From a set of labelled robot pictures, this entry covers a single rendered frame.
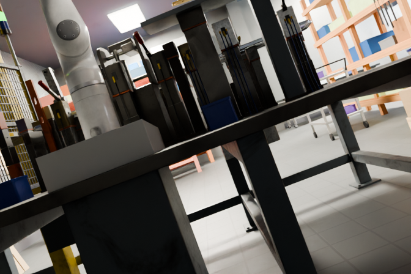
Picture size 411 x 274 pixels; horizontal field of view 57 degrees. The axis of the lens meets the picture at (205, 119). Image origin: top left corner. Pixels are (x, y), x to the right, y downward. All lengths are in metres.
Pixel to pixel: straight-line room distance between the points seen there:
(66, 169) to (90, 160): 0.07
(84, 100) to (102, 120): 0.09
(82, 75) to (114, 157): 0.33
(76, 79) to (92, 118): 0.14
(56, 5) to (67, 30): 0.12
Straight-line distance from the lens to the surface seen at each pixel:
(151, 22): 1.44
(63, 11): 1.34
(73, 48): 1.29
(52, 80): 1.82
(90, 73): 1.29
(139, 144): 1.06
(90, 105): 1.26
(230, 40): 1.58
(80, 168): 1.11
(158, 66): 1.57
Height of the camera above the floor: 0.72
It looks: 1 degrees up
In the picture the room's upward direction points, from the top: 21 degrees counter-clockwise
